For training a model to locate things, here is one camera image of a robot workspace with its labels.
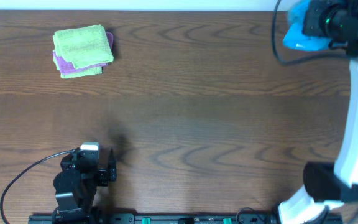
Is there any blue cloth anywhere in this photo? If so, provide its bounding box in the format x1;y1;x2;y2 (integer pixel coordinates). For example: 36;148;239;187
283;0;332;52

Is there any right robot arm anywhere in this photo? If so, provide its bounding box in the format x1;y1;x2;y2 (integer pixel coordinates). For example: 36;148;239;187
267;0;358;223

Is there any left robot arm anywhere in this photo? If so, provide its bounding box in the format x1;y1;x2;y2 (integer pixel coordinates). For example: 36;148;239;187
52;148;117;223

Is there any bottom green folded towel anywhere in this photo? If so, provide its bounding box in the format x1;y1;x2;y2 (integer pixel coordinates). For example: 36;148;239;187
53;57;104;79

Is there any green folded towel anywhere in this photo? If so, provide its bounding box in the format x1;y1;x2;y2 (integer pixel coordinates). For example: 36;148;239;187
53;57;104;79
53;24;114;69

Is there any purple folded towel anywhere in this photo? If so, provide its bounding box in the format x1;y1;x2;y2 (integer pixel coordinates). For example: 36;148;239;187
53;25;114;78

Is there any top green folded towel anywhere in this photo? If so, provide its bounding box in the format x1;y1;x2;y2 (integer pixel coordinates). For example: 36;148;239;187
53;24;114;69

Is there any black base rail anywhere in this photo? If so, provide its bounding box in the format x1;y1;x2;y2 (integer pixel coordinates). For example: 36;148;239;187
28;213;343;224

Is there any left black cable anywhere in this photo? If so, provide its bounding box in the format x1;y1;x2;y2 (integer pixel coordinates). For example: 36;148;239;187
0;149;76;224

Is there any black cable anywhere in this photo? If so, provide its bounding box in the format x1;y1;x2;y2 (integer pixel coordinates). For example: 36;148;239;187
0;149;76;224
270;0;358;224

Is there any right black cable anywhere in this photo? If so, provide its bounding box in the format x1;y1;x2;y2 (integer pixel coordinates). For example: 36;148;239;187
270;0;358;224

